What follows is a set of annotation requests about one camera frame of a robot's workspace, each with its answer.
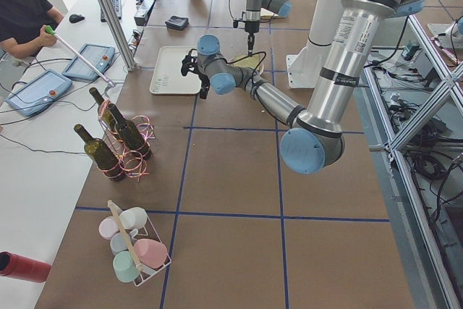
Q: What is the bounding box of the dark green wine bottle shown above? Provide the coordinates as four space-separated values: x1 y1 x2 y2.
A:
108 103 152 159

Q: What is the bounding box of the blue teach pendant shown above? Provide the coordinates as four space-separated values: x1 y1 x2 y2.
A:
62 43 116 82
6 69 72 117

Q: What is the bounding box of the red cylinder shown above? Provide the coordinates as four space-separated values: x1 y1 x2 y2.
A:
1 251 51 283

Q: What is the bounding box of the black computer mouse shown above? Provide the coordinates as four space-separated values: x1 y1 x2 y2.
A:
69 14 85 24

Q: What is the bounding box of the black keyboard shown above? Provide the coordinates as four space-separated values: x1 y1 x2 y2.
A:
110 0 122 20

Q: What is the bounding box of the bread slice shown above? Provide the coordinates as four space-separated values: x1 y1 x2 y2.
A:
230 54 261 69

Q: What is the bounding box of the cream bear tray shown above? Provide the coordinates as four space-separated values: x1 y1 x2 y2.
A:
149 46 201 95

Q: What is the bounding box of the grey folded cloth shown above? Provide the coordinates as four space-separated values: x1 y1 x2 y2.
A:
164 15 189 30

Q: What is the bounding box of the pink cup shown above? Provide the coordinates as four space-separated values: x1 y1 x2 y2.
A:
134 239 168 269

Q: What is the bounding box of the white cup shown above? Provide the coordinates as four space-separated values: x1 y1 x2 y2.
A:
119 207 148 229

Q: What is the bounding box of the person in black shirt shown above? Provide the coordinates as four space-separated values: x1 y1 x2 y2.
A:
1 0 64 59

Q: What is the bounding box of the white round plate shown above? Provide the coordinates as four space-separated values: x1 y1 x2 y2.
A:
251 54 264 74

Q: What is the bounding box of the copper wire bottle rack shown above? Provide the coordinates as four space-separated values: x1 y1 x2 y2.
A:
100 114 156 180

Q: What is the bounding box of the long stick green handle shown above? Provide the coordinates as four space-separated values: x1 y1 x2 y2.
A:
45 25 115 88

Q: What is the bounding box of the mint green cup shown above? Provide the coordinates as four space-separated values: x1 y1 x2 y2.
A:
112 250 140 283

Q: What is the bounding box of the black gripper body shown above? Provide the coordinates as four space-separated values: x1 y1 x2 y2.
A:
233 11 260 48
181 48 210 88

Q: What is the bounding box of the wooden cutting board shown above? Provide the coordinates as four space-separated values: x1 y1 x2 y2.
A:
260 9 281 20

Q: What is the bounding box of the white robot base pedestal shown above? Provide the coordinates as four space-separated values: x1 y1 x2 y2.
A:
286 0 343 89

